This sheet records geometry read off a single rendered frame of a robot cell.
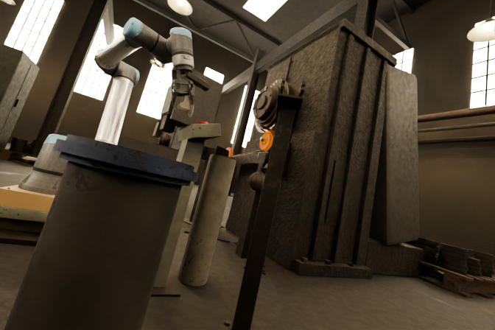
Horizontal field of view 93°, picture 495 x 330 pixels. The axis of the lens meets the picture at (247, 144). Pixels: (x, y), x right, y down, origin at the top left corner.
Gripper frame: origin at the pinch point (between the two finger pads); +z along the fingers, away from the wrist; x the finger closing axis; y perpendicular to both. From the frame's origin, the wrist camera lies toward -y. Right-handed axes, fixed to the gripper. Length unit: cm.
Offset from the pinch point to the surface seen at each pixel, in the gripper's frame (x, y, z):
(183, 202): 12.3, 9.1, 34.9
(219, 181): 9.3, -7.1, 29.7
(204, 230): 8.8, 0.8, 48.1
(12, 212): -26, 67, 35
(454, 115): -145, -659, -25
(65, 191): 43, 38, 23
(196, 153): 12.4, 2.8, 17.4
